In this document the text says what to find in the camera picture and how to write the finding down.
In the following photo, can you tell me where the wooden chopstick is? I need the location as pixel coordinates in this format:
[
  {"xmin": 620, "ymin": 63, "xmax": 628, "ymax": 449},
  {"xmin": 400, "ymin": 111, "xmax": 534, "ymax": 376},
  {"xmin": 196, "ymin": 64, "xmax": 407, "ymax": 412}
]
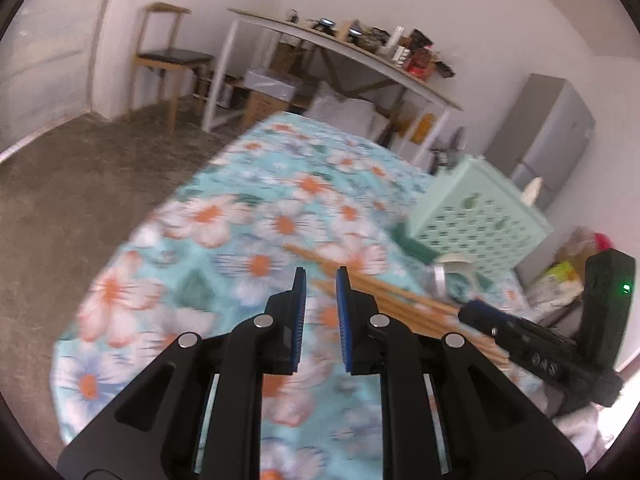
[
  {"xmin": 284, "ymin": 244, "xmax": 458, "ymax": 315},
  {"xmin": 311, "ymin": 278, "xmax": 501, "ymax": 356},
  {"xmin": 381, "ymin": 301, "xmax": 510, "ymax": 370}
]

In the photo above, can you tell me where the white rice paddle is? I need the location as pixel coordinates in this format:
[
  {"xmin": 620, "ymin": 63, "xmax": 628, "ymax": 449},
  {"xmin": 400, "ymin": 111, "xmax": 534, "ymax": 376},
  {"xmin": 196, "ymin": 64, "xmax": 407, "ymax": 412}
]
[{"xmin": 521, "ymin": 177, "xmax": 544, "ymax": 207}]

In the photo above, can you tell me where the white pillow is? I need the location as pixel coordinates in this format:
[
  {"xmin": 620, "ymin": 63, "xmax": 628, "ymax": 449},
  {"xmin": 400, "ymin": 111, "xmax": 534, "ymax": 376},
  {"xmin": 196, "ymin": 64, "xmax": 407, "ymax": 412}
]
[{"xmin": 304, "ymin": 81, "xmax": 375, "ymax": 136}]

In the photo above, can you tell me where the mint green utensil holder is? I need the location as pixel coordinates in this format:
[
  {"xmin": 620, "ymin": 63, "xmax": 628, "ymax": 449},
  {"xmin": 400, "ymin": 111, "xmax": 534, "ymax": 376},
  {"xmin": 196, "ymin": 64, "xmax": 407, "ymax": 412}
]
[{"xmin": 390, "ymin": 155, "xmax": 552, "ymax": 282}]

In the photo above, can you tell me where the white door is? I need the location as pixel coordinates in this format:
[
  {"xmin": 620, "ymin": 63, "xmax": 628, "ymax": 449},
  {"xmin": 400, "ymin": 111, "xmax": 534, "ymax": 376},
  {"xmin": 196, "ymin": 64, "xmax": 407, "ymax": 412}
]
[{"xmin": 1, "ymin": 0, "xmax": 107, "ymax": 160}]

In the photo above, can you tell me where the steel ladle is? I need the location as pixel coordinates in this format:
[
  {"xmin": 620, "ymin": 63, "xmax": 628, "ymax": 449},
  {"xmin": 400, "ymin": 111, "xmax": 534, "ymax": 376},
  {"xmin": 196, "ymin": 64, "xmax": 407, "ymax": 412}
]
[{"xmin": 432, "ymin": 262, "xmax": 448, "ymax": 298}]

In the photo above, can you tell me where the floral blue tablecloth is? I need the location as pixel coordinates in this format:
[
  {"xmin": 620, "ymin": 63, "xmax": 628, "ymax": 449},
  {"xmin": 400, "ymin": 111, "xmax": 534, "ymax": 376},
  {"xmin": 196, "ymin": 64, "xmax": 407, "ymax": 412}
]
[{"xmin": 52, "ymin": 110, "xmax": 547, "ymax": 480}]

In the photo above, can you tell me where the wooden chair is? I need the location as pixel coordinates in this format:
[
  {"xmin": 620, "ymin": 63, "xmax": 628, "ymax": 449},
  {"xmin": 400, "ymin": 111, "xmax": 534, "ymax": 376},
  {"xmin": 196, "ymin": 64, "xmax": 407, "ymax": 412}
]
[{"xmin": 126, "ymin": 1, "xmax": 215, "ymax": 134}]

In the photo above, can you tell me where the grey refrigerator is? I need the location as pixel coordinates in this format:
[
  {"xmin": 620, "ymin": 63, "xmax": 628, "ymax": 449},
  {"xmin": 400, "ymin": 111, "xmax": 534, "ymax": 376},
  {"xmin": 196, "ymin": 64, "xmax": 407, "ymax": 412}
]
[{"xmin": 484, "ymin": 74, "xmax": 596, "ymax": 211}]

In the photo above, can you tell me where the white side table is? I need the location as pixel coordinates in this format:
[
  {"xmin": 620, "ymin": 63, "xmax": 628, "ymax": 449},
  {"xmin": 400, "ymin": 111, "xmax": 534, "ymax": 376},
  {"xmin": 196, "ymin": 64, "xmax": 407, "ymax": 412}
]
[{"xmin": 201, "ymin": 8, "xmax": 463, "ymax": 165}]

